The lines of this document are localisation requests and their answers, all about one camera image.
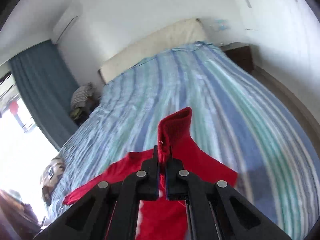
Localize patterned beige cushion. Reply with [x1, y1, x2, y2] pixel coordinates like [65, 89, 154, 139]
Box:
[40, 156, 66, 206]

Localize red knit sweater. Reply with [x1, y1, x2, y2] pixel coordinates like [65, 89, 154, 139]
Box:
[62, 106, 239, 240]

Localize dark wooden nightstand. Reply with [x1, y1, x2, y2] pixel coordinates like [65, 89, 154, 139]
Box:
[220, 42, 254, 74]

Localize teal curtain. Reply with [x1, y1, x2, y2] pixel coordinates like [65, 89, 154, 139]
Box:
[9, 41, 79, 150]

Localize white wardrobe doors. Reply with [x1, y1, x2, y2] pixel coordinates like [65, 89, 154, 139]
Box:
[224, 0, 318, 63]

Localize cream padded headboard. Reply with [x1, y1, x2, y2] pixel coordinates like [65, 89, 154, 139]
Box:
[99, 18, 207, 83]

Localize pile of folded clothes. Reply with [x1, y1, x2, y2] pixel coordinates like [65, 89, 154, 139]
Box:
[69, 82, 99, 127]

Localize striped blue green bedspread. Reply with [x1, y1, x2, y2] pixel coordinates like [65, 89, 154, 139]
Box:
[47, 42, 319, 239]

